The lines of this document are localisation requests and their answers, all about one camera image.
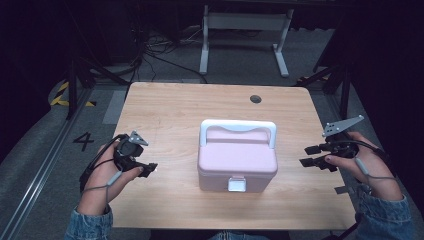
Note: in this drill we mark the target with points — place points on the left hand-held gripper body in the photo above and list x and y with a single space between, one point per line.
128 151

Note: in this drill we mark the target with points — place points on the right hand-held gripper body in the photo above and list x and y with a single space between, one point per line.
343 148

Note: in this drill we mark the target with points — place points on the person's left hand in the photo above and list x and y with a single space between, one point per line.
100 180

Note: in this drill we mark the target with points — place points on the person's right hand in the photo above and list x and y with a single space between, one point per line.
376 176

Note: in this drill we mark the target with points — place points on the grey tape piece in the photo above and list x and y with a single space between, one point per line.
341 190

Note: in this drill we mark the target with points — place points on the black tripod stand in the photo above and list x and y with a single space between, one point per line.
345 93
71 90

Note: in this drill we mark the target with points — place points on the yellow black floor tape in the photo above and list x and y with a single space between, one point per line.
60 96

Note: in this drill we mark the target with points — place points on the metal floor rail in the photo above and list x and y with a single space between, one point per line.
40 170

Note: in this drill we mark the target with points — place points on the white metal stand frame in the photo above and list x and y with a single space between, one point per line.
246 21

